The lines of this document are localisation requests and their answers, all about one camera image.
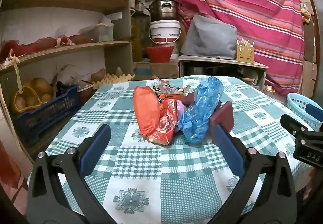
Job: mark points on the red mesh bowl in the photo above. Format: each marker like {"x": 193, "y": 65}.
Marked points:
{"x": 160, "y": 54}

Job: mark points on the grey wooden cabinet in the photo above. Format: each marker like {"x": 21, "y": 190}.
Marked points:
{"x": 260, "y": 72}

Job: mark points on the yellow utensil holder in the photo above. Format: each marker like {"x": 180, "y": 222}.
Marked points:
{"x": 244, "y": 54}

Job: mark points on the white plastic bucket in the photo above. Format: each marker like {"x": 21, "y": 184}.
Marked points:
{"x": 164, "y": 30}

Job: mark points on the orange wrapper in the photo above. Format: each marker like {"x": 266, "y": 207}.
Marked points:
{"x": 171, "y": 97}

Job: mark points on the clear plastic container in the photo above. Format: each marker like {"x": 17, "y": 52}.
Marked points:
{"x": 104, "y": 33}

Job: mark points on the red net bag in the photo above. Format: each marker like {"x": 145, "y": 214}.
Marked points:
{"x": 75, "y": 39}
{"x": 30, "y": 48}

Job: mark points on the red snack bag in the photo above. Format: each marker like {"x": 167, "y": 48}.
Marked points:
{"x": 165, "y": 125}

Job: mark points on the yellow egg tray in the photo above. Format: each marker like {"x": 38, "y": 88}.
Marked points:
{"x": 113, "y": 80}

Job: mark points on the large yellow oil jug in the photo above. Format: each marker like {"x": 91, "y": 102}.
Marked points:
{"x": 138, "y": 39}

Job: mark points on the blue plastic bag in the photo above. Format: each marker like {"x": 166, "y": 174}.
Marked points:
{"x": 199, "y": 112}

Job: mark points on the pink wrapper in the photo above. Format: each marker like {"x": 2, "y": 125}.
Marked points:
{"x": 181, "y": 107}

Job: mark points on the dark blue plastic crate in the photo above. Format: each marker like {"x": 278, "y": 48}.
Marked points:
{"x": 45, "y": 115}

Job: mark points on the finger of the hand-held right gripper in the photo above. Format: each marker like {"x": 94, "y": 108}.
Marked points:
{"x": 315, "y": 112}

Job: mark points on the light blue plastic basket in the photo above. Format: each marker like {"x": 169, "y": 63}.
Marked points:
{"x": 295, "y": 102}

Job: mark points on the brown cardboard box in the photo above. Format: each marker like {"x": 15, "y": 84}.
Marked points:
{"x": 161, "y": 69}

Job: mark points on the large brown potato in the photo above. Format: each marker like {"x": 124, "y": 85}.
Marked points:
{"x": 41, "y": 86}

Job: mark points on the black white patterned wrapper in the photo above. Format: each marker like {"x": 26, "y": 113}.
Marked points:
{"x": 157, "y": 93}

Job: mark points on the orange snack bag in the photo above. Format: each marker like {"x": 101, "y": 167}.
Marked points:
{"x": 146, "y": 110}

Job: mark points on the white jar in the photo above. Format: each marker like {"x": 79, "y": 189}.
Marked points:
{"x": 140, "y": 5}
{"x": 133, "y": 1}

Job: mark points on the large steel pot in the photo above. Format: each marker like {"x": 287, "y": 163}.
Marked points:
{"x": 164, "y": 11}

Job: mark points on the silver foil wrapper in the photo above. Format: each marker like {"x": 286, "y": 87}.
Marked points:
{"x": 166, "y": 87}

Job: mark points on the green checked tablecloth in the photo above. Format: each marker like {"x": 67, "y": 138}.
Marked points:
{"x": 141, "y": 158}

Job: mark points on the ginger root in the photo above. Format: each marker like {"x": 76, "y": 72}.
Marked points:
{"x": 306, "y": 15}

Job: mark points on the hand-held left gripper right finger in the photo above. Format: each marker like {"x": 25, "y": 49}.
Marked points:
{"x": 229, "y": 153}

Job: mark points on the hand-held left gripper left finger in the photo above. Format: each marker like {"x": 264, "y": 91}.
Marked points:
{"x": 97, "y": 148}

